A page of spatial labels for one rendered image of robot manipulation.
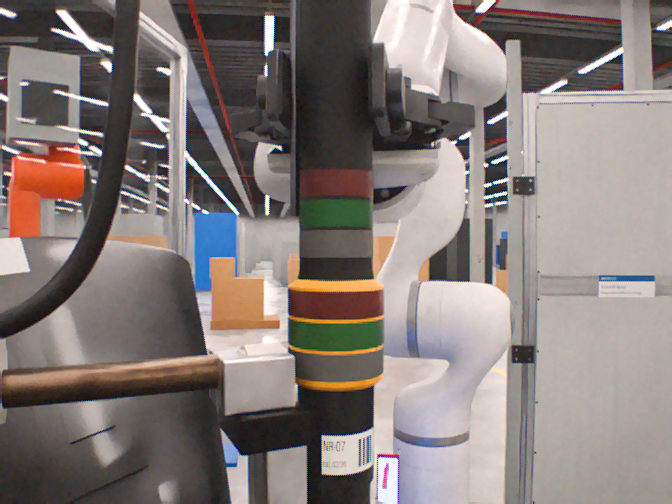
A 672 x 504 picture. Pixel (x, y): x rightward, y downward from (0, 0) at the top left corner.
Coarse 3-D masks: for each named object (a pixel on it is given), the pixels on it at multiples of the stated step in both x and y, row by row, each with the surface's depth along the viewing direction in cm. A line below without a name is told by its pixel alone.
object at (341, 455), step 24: (312, 408) 23; (336, 408) 22; (360, 408) 23; (312, 432) 23; (336, 432) 22; (360, 432) 23; (312, 456) 23; (336, 456) 22; (360, 456) 23; (312, 480) 23; (336, 480) 22; (360, 480) 23
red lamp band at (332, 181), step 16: (304, 176) 23; (320, 176) 22; (336, 176) 22; (352, 176) 22; (368, 176) 23; (304, 192) 23; (320, 192) 22; (336, 192) 22; (352, 192) 22; (368, 192) 23
